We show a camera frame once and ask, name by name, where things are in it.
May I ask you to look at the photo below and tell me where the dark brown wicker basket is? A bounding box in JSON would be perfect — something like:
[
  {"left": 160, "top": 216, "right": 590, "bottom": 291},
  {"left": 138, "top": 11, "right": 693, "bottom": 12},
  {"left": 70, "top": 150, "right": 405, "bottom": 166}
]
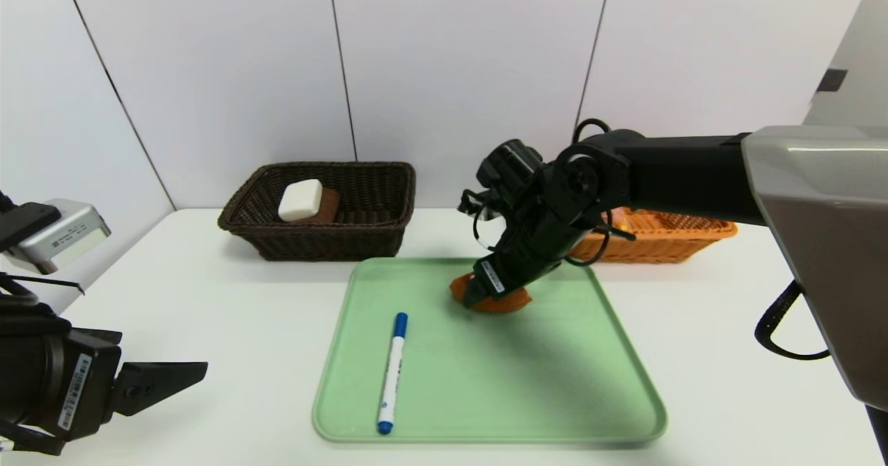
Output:
[{"left": 218, "top": 162, "right": 416, "bottom": 263}]

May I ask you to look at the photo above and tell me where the light green plastic tray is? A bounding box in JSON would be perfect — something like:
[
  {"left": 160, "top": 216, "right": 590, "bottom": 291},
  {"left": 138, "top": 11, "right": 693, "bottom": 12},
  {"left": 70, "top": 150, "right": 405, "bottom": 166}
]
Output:
[{"left": 311, "top": 257, "right": 668, "bottom": 445}]

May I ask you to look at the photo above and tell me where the braided cable with white label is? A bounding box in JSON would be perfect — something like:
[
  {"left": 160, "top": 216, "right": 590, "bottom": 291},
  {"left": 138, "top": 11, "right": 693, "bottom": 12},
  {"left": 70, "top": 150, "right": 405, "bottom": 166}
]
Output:
[{"left": 0, "top": 420, "right": 67, "bottom": 457}]

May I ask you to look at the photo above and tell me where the thick black right arm hose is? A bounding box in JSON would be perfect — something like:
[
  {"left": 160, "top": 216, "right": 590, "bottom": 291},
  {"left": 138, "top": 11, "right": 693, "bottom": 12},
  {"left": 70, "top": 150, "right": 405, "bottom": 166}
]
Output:
[{"left": 754, "top": 279, "right": 831, "bottom": 362}]

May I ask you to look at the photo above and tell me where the brown towel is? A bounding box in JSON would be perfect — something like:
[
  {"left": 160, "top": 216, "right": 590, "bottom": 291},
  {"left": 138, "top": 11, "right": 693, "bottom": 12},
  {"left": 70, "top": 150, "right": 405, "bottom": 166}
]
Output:
[{"left": 305, "top": 188, "right": 341, "bottom": 225}]

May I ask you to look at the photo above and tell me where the orange fruit tart boat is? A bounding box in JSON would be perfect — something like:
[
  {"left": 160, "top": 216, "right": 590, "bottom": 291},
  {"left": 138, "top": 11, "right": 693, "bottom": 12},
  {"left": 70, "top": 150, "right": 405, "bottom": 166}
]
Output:
[{"left": 449, "top": 272, "right": 533, "bottom": 315}]

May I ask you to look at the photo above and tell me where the white soap bar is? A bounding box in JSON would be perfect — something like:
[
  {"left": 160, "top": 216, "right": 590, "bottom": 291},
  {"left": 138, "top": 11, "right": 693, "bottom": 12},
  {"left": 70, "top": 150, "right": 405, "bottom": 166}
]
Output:
[{"left": 277, "top": 178, "right": 326, "bottom": 223}]

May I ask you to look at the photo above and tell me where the orange wicker basket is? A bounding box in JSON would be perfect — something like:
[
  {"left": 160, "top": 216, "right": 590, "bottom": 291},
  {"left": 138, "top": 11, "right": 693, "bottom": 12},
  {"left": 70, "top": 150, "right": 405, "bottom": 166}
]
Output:
[{"left": 567, "top": 206, "right": 738, "bottom": 264}]

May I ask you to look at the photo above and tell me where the blue and white marker pen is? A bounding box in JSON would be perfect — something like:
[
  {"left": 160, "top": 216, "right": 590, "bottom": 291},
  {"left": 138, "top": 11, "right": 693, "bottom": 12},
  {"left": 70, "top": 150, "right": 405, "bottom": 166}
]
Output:
[{"left": 377, "top": 312, "right": 409, "bottom": 435}]

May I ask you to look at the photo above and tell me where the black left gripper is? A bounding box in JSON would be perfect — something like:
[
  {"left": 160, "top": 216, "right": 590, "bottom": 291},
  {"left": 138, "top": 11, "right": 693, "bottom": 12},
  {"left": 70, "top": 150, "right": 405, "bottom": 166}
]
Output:
[{"left": 0, "top": 327, "right": 209, "bottom": 442}]

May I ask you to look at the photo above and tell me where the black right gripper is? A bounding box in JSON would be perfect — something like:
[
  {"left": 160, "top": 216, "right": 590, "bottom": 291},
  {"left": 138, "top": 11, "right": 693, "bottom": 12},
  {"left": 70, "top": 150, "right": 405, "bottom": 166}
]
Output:
[{"left": 463, "top": 216, "right": 581, "bottom": 309}]

